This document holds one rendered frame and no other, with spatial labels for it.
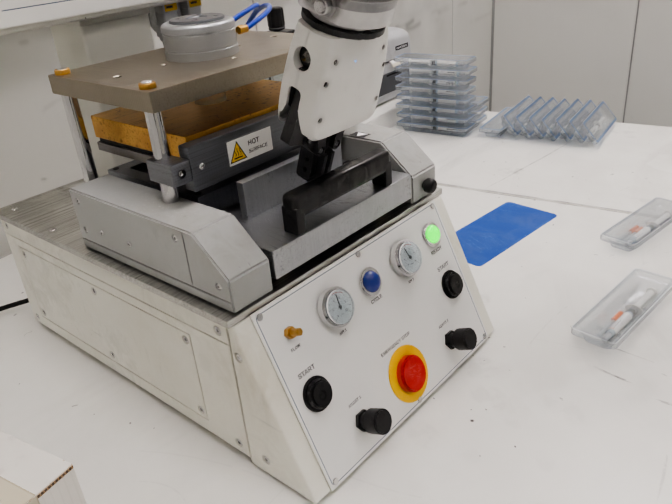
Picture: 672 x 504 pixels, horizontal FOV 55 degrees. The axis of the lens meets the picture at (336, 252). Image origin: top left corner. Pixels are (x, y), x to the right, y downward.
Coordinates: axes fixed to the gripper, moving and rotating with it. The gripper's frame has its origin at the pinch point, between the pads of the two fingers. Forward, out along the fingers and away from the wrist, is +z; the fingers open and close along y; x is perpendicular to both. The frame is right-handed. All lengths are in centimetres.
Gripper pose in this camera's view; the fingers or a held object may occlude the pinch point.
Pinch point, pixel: (314, 162)
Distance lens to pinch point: 67.2
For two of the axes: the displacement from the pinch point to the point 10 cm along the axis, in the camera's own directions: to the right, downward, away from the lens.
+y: 6.5, -4.0, 6.5
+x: -7.4, -5.4, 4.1
